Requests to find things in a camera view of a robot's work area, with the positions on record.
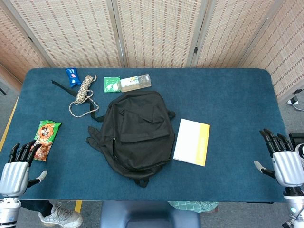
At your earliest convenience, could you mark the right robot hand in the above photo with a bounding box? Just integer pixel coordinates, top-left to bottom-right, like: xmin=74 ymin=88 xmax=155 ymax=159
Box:
xmin=253 ymin=128 xmax=304 ymax=188

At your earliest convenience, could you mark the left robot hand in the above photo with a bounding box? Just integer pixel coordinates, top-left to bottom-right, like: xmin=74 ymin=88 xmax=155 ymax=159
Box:
xmin=0 ymin=140 xmax=48 ymax=197

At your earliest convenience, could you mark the white paper booklet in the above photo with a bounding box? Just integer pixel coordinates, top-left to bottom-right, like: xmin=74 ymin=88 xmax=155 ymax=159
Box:
xmin=173 ymin=118 xmax=211 ymax=167

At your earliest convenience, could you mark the black backpack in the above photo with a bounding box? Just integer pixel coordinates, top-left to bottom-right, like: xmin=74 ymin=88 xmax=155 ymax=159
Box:
xmin=51 ymin=80 xmax=176 ymax=188

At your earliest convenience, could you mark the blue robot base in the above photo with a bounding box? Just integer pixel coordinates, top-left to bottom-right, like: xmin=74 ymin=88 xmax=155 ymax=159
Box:
xmin=99 ymin=201 xmax=201 ymax=228

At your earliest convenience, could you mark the white and black object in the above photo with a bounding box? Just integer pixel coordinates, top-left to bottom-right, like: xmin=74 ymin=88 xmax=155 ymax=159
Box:
xmin=294 ymin=143 xmax=304 ymax=170

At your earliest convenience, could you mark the black box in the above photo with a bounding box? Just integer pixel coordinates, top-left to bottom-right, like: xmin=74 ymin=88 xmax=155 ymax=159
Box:
xmin=288 ymin=133 xmax=304 ymax=149

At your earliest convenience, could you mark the dark trouser leg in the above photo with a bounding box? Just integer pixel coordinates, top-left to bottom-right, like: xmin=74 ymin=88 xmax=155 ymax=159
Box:
xmin=20 ymin=200 xmax=54 ymax=217

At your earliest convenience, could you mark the green orange snack bag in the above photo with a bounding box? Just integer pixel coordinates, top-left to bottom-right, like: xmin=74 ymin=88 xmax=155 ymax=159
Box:
xmin=32 ymin=120 xmax=62 ymax=162

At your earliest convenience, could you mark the white sneaker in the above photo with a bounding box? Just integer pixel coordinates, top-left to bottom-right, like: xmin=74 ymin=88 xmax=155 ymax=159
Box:
xmin=38 ymin=201 xmax=84 ymax=228

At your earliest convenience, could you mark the green plaid cloth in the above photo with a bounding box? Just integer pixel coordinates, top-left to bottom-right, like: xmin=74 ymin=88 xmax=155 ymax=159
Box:
xmin=168 ymin=201 xmax=219 ymax=214

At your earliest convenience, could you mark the blue cookie packet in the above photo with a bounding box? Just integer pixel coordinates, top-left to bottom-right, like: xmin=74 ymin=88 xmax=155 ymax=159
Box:
xmin=65 ymin=67 xmax=82 ymax=88

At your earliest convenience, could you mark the green tissue pack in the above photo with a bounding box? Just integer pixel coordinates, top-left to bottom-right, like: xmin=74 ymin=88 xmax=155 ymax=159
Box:
xmin=103 ymin=76 xmax=121 ymax=94

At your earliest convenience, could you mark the clear plastic bottle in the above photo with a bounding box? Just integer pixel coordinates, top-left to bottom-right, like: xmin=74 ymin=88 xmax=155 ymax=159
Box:
xmin=118 ymin=74 xmax=152 ymax=93

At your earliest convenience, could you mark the woven folding screen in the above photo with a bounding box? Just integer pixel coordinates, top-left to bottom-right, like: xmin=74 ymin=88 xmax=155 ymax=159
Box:
xmin=0 ymin=0 xmax=304 ymax=99

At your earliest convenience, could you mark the white plug with cable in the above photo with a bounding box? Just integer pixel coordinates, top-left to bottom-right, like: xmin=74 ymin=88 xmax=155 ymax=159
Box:
xmin=286 ymin=88 xmax=304 ymax=111

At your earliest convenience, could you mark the beige braided rope coil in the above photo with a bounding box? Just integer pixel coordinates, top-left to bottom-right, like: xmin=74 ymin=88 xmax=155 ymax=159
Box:
xmin=69 ymin=74 xmax=100 ymax=118

